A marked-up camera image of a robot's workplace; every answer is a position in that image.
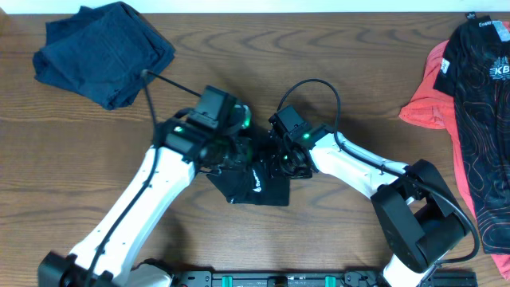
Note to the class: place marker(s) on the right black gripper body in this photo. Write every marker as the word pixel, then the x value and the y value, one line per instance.
pixel 282 165

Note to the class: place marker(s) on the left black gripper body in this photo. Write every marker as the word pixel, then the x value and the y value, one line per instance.
pixel 229 153

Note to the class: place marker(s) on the plain black t-shirt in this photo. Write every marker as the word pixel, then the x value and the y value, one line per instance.
pixel 253 184

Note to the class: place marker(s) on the navy blue garment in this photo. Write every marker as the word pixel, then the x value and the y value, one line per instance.
pixel 99 53

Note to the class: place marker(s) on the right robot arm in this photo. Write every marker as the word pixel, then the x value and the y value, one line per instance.
pixel 420 218

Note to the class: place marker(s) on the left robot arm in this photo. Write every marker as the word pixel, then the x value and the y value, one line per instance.
pixel 182 145

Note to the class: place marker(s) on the coral red shirt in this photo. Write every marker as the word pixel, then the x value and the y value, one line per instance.
pixel 432 109

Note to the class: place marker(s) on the black shirt with orange pattern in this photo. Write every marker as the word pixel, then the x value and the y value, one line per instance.
pixel 475 73

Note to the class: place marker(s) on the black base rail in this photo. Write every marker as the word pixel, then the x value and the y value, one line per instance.
pixel 279 279

